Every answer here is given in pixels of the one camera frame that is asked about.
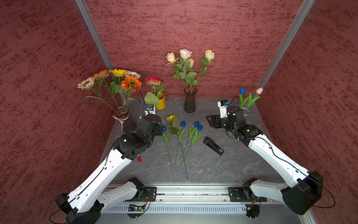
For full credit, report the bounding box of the red gerbera flower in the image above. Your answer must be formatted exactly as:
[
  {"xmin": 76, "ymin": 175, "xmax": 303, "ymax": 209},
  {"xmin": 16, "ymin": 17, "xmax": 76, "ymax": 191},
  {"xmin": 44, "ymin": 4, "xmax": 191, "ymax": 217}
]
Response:
[{"xmin": 145, "ymin": 77, "xmax": 167, "ymax": 106}]

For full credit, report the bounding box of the pink tulip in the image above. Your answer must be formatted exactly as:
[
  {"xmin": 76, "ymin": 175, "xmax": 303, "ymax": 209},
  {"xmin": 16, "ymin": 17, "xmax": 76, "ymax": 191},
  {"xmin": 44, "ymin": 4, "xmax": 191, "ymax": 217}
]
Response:
[{"xmin": 248, "ymin": 88, "xmax": 263, "ymax": 108}]

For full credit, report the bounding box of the yellow pen cup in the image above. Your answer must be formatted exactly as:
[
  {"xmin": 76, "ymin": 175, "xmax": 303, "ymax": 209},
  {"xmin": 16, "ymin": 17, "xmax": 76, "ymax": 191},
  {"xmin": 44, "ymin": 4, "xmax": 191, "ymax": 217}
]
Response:
[{"xmin": 155, "ymin": 92, "xmax": 166, "ymax": 110}]

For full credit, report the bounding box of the black stapler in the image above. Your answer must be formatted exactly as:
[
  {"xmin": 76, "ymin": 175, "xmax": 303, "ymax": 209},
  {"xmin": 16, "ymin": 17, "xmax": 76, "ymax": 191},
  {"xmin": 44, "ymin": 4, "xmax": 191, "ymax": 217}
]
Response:
[{"xmin": 203, "ymin": 137, "xmax": 224, "ymax": 156}]

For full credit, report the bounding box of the clear glass vase with ribbon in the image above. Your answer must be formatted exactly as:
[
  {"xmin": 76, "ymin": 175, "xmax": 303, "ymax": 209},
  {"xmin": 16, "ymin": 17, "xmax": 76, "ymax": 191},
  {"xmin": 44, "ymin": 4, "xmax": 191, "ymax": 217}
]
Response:
[{"xmin": 241, "ymin": 107, "xmax": 252, "ymax": 117}]

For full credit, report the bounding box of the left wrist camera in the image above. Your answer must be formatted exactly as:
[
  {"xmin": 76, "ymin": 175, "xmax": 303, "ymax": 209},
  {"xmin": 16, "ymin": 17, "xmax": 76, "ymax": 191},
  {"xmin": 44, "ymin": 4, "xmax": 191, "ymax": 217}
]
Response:
[{"xmin": 144, "ymin": 105, "xmax": 156, "ymax": 116}]

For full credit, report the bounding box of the cream rose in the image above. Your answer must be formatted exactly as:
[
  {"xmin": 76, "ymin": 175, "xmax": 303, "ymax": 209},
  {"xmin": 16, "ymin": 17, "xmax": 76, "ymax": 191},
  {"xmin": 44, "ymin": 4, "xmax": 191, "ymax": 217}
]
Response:
[
  {"xmin": 186, "ymin": 58, "xmax": 197, "ymax": 91},
  {"xmin": 194, "ymin": 49, "xmax": 215, "ymax": 87}
]

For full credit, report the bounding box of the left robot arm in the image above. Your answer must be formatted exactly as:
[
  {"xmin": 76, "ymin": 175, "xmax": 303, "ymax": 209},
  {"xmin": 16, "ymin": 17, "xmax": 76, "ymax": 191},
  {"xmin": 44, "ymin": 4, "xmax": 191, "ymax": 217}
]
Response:
[{"xmin": 56, "ymin": 114, "xmax": 163, "ymax": 224}]

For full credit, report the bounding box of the left dark glass vase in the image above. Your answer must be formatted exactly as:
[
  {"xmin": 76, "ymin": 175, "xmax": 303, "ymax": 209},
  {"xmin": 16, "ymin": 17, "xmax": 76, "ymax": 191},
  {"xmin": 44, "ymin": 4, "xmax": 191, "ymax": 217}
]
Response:
[{"xmin": 112, "ymin": 105, "xmax": 137, "ymax": 133}]

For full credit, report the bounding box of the cream gerbera flower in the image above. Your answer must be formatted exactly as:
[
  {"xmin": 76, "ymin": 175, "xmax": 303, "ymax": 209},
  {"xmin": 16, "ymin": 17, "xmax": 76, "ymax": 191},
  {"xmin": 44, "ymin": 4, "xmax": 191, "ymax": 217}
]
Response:
[{"xmin": 125, "ymin": 71, "xmax": 141, "ymax": 79}]

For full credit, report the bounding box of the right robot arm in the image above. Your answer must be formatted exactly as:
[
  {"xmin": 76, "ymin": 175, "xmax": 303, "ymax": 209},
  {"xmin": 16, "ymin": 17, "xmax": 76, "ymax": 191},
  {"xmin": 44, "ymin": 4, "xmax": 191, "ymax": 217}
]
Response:
[{"xmin": 207, "ymin": 106, "xmax": 323, "ymax": 215}]

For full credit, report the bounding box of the orange gerbera flower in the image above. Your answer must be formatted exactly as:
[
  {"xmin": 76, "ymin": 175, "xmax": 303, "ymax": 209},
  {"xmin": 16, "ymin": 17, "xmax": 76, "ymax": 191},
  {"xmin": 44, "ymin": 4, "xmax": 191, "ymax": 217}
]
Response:
[{"xmin": 92, "ymin": 70, "xmax": 119, "ymax": 110}]

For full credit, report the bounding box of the white rose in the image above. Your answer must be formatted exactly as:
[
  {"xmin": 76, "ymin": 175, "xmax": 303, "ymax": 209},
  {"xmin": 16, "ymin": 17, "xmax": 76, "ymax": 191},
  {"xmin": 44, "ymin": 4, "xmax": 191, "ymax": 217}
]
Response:
[
  {"xmin": 177, "ymin": 49, "xmax": 193, "ymax": 90},
  {"xmin": 166, "ymin": 52, "xmax": 188, "ymax": 91}
]

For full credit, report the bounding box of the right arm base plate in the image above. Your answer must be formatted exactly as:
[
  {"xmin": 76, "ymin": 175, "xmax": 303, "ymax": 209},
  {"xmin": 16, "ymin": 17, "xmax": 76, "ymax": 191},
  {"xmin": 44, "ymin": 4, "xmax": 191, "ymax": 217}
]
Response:
[{"xmin": 228, "ymin": 187, "xmax": 267, "ymax": 203}]

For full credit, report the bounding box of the white rose top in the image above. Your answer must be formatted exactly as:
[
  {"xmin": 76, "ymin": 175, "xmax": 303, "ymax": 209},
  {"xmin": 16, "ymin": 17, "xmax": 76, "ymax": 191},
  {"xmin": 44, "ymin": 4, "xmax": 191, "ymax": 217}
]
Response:
[{"xmin": 177, "ymin": 49, "xmax": 193, "ymax": 90}]

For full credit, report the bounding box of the middle dark ribbed vase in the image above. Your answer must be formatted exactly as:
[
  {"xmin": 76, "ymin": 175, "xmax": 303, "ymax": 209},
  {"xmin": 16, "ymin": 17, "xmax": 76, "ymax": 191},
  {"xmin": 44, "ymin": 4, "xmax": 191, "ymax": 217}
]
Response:
[{"xmin": 184, "ymin": 87, "xmax": 197, "ymax": 113}]

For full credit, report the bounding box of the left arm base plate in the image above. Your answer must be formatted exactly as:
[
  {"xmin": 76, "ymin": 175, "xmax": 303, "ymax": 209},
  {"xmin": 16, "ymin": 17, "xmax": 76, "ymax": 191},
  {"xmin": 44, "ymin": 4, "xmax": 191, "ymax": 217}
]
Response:
[{"xmin": 136, "ymin": 187, "xmax": 157, "ymax": 202}]

